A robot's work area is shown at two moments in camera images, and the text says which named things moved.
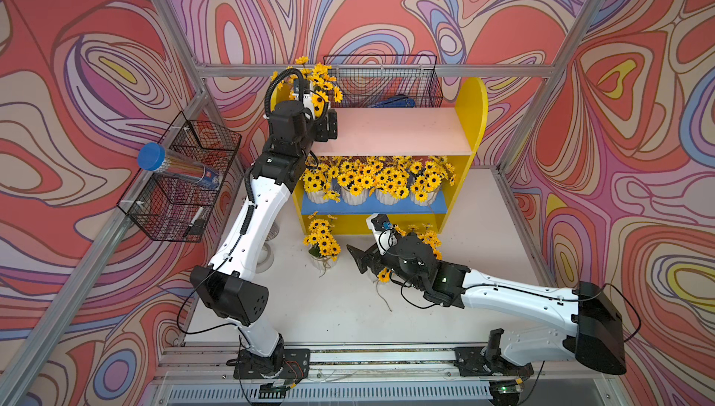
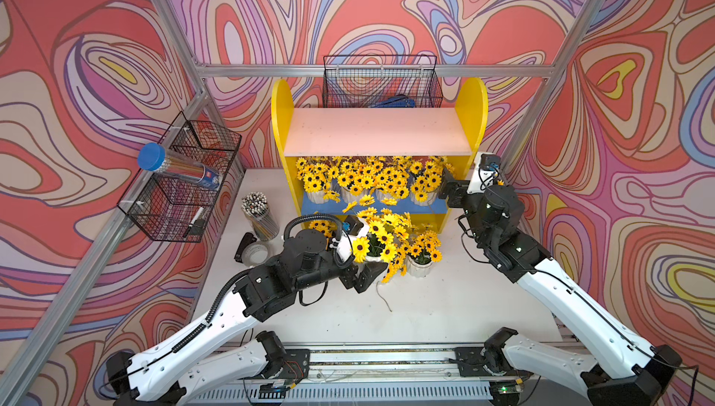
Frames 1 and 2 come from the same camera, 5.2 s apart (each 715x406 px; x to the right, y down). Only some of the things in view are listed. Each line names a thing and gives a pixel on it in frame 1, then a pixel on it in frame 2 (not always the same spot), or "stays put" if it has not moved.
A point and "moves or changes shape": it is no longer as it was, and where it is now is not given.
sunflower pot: x=318 y=76 moves or changes shape
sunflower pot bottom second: x=357 y=182 stays put
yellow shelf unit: x=399 y=167 stays put
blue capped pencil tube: x=154 y=156 stays put
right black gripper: x=361 y=259 -> x=459 y=190
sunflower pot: x=424 y=179 stays put
